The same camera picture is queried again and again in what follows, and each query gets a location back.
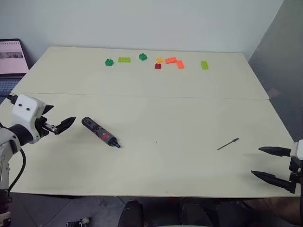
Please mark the yellow toy brick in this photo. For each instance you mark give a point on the yellow toy brick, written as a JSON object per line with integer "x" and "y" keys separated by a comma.
{"x": 159, "y": 59}

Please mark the lime green toy brick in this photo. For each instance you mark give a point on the lime green toy brick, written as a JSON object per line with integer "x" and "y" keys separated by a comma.
{"x": 124, "y": 59}
{"x": 204, "y": 65}

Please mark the thin metal screwdriver bit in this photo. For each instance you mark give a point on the thin metal screwdriver bit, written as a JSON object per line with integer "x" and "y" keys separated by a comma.
{"x": 227, "y": 144}

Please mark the orange toy brick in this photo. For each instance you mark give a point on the orange toy brick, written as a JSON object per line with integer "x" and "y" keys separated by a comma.
{"x": 180, "y": 64}
{"x": 170, "y": 60}

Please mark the red toy brick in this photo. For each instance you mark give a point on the red toy brick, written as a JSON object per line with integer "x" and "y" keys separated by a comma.
{"x": 158, "y": 66}

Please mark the grey partition panel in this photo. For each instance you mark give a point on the grey partition panel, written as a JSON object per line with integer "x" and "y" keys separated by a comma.
{"x": 281, "y": 59}

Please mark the dark green toy brick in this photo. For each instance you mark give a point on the dark green toy brick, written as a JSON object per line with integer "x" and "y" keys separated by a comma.
{"x": 109, "y": 62}
{"x": 142, "y": 57}

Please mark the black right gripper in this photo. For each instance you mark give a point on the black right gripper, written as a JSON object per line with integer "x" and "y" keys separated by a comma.
{"x": 296, "y": 170}

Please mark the open laptop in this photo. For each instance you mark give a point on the open laptop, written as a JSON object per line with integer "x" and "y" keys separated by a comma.
{"x": 10, "y": 61}

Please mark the dark rounded shape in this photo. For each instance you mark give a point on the dark rounded shape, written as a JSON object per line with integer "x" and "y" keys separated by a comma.
{"x": 195, "y": 212}
{"x": 132, "y": 212}

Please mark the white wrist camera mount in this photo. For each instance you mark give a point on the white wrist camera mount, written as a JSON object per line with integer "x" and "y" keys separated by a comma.
{"x": 24, "y": 116}
{"x": 297, "y": 150}

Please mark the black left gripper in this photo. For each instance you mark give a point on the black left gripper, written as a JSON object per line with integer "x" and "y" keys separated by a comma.
{"x": 43, "y": 125}

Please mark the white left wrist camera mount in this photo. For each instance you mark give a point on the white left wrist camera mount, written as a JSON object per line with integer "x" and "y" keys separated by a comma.
{"x": 24, "y": 116}

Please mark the grey red electric screwdriver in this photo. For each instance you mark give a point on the grey red electric screwdriver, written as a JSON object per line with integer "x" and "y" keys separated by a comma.
{"x": 100, "y": 133}

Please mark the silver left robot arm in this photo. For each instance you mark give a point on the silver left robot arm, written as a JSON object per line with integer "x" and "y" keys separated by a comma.
{"x": 9, "y": 139}

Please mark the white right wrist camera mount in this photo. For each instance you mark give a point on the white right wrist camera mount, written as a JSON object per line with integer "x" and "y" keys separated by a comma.
{"x": 297, "y": 150}

